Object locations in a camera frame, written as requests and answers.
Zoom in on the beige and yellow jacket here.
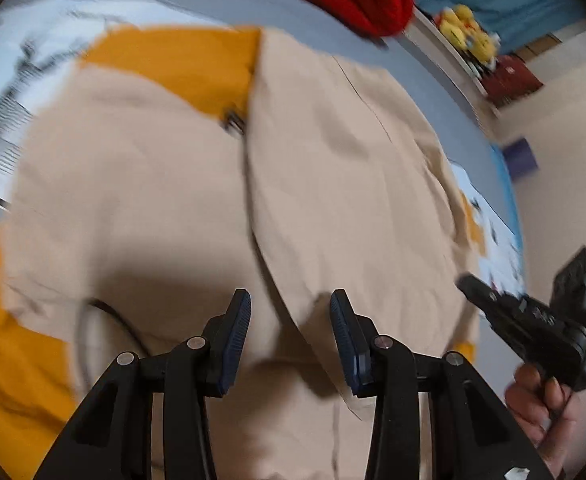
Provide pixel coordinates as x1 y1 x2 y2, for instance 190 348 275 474
0 25 489 480

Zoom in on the person's right hand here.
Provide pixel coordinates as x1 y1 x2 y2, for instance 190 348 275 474
504 362 581 466

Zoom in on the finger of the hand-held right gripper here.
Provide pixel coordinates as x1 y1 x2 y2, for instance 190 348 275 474
456 274 524 322

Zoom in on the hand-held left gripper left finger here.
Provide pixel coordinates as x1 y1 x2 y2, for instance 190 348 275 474
33 288 252 480

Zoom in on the purple box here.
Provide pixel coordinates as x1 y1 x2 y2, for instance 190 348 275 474
503 137 540 179

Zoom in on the white window ledge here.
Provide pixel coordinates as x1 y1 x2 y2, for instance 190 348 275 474
408 7 501 118

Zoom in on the white printed sheet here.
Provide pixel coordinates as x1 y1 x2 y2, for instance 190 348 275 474
0 5 528 306

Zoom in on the yellow plush toy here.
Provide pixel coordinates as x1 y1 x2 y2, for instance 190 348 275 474
466 27 500 64
437 4 475 43

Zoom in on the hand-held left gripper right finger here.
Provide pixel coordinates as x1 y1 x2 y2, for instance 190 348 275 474
329 289 556 480

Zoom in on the bed with grey sheet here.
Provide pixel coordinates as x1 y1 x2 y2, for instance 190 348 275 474
0 0 526 311

